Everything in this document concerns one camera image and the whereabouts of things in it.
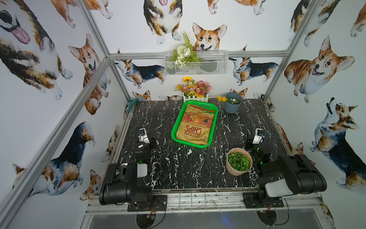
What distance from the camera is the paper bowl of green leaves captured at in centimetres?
76

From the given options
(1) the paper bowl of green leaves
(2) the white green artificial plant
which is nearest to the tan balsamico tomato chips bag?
(1) the paper bowl of green leaves

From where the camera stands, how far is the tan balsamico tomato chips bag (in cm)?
92

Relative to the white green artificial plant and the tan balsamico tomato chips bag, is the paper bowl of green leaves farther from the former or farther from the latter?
the white green artificial plant
